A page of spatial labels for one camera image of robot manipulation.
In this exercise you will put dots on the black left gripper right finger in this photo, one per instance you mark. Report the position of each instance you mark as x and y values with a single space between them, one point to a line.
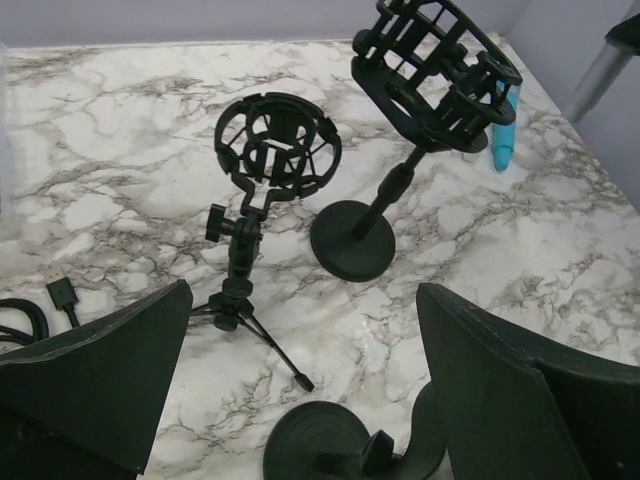
514 404

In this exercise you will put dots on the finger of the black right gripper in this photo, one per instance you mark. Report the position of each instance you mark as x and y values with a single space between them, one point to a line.
625 36

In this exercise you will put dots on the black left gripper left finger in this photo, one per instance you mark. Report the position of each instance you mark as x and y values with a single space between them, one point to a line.
88 402

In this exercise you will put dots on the silver microphone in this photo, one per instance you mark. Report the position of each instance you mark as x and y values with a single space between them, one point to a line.
603 71

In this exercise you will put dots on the blue microphone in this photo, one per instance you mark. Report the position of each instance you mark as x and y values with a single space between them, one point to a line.
504 136

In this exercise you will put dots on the black tall round-base stand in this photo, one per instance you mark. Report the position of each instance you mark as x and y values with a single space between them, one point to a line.
440 81

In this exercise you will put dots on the black short clip stand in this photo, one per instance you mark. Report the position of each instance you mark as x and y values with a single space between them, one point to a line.
325 440

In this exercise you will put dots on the black tripod shock-mount stand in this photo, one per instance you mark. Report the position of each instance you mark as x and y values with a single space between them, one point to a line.
275 147

